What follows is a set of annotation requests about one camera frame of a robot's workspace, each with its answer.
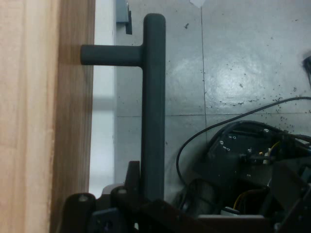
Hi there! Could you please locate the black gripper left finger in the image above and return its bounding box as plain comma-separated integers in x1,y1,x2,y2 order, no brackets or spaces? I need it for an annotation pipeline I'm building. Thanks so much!
57,160,216,233

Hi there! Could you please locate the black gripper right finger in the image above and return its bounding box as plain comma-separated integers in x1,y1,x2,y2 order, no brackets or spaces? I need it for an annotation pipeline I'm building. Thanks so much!
270,161,311,233

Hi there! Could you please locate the black bar drawer handle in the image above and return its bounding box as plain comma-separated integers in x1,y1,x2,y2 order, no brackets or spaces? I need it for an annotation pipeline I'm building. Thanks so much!
80,13,167,202

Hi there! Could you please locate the wooden drawer front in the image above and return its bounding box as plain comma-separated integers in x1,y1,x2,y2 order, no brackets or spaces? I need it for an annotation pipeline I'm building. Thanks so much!
0,0,97,233

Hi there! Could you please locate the black machine base with screws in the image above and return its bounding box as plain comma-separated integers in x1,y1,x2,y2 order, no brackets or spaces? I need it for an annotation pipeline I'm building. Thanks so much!
179,120,311,216

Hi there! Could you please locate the yellow wire bundle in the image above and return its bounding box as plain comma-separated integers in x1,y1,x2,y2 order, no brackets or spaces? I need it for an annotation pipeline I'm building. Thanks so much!
232,188,268,211

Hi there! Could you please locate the black cable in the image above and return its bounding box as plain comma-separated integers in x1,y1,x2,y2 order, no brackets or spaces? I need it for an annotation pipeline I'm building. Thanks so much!
175,96,311,182

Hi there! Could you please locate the grey metal bracket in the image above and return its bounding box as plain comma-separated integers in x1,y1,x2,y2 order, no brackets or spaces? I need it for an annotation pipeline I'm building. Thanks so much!
116,0,133,35

